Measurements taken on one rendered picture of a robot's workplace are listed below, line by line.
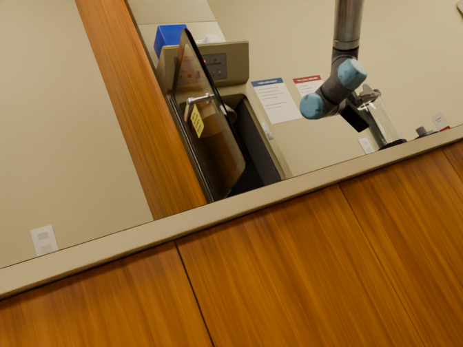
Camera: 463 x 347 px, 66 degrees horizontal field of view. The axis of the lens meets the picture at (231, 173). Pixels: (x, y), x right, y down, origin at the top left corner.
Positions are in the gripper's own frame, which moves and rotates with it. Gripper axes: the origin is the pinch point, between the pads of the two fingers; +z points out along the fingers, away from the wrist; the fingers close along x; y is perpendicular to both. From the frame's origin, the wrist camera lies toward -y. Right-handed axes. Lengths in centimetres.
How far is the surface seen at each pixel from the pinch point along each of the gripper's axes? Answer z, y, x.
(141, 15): -47, 65, 31
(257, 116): -26.2, 14.5, 24.2
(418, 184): -17.6, -31.1, -7.0
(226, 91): -32.1, 27.4, 26.1
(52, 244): -87, 8, 84
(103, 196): -65, 19, 79
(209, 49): -39, 38, 18
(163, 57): -55, 39, 23
